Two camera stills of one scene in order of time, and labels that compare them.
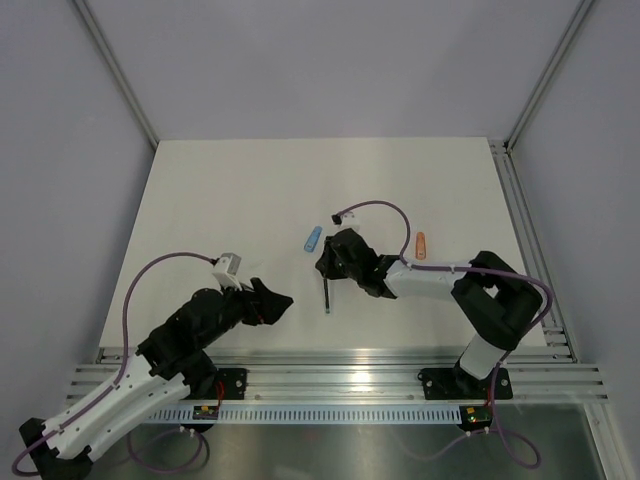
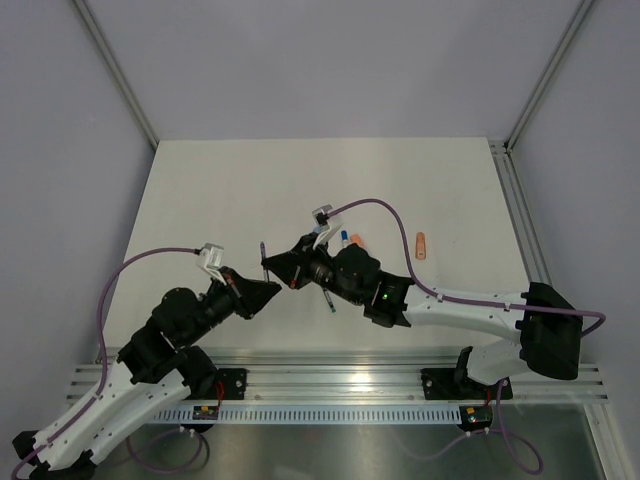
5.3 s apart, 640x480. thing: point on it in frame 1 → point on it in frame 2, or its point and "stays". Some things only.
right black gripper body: x=335 y=269 → x=317 y=266
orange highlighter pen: x=420 y=246 stays
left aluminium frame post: x=108 y=56 stays
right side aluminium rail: x=558 y=341 stays
